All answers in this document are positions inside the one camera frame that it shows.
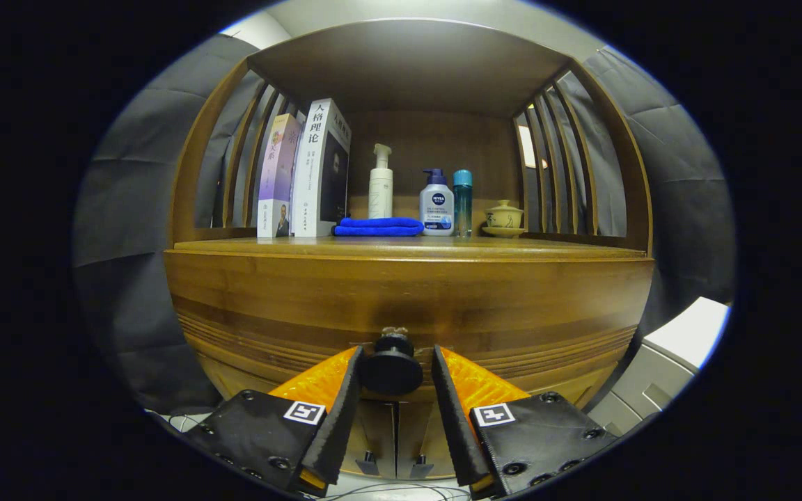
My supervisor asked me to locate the blue folded cloth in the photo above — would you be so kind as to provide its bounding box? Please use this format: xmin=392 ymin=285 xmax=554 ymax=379
xmin=333 ymin=217 xmax=425 ymax=237

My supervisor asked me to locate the beige lidded teacup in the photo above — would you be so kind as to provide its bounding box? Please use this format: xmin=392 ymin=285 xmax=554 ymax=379
xmin=481 ymin=200 xmax=527 ymax=239

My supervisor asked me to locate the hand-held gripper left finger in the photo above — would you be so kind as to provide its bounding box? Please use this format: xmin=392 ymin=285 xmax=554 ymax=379
xmin=182 ymin=346 xmax=365 ymax=498

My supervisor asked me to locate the white box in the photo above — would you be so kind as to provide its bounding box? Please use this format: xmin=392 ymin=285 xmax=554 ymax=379
xmin=585 ymin=297 xmax=730 ymax=436

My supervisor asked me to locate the wooden countertop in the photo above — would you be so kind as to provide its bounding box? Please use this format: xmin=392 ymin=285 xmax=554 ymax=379
xmin=164 ymin=235 xmax=654 ymax=300

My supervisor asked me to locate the white pump bottle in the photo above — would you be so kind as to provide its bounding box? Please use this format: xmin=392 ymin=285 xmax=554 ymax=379
xmin=368 ymin=143 xmax=394 ymax=220

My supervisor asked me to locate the black round drawer knob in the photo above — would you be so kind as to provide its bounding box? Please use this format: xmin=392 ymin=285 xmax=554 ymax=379
xmin=361 ymin=336 xmax=424 ymax=396

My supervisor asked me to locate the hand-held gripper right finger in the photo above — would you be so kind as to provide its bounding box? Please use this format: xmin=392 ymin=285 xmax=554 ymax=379
xmin=431 ymin=344 xmax=621 ymax=500

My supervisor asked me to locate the purple book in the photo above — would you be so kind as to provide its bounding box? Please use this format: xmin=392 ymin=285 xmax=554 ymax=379
xmin=257 ymin=113 xmax=302 ymax=239

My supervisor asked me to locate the brown wooden cabinet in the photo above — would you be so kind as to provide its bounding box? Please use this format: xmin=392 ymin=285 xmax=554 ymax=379
xmin=163 ymin=17 xmax=656 ymax=481

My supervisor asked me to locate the white bottle with blue cap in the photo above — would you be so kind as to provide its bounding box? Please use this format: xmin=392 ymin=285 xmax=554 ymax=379
xmin=419 ymin=168 xmax=455 ymax=237

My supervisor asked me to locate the teal bottle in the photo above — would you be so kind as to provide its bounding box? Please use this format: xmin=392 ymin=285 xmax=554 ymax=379
xmin=453 ymin=169 xmax=473 ymax=237

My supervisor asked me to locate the thick white book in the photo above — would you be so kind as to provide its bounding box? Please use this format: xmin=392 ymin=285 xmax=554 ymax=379
xmin=291 ymin=98 xmax=352 ymax=238

